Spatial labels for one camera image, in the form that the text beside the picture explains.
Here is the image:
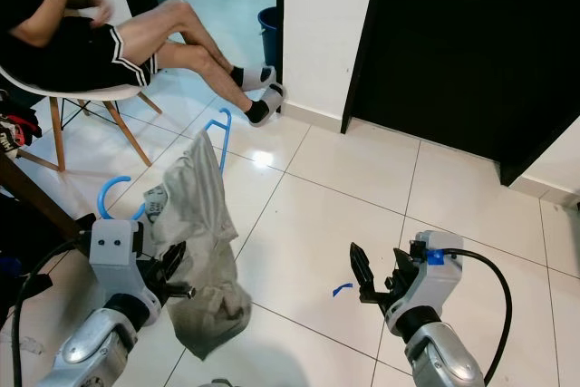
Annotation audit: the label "grey HELLO collar shirt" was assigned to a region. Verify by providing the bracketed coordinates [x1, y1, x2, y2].
[145, 131, 253, 361]

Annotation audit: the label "blue plastic clothes hanger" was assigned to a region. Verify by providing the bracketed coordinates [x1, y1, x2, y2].
[95, 108, 235, 223]

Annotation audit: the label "black crumpled cloth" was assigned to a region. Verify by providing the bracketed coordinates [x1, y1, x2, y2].
[0, 215, 96, 315]

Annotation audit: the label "clear plastic wrapper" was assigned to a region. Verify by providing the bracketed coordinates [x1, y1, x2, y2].
[14, 336, 48, 357]

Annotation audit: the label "white chair wooden legs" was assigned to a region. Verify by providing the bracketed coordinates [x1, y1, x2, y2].
[0, 65, 166, 173]

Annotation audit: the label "black red patterned garment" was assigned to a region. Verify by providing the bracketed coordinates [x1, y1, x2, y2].
[0, 113, 44, 150]

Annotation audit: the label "person in black shorts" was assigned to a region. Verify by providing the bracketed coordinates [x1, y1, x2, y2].
[0, 0, 286, 127]

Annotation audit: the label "black cabinet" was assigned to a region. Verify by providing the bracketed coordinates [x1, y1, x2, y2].
[342, 0, 580, 187]

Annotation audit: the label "blue bucket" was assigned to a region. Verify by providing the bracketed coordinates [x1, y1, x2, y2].
[258, 6, 280, 69]

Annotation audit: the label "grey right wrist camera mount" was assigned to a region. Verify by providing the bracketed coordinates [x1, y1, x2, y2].
[394, 230, 463, 320]

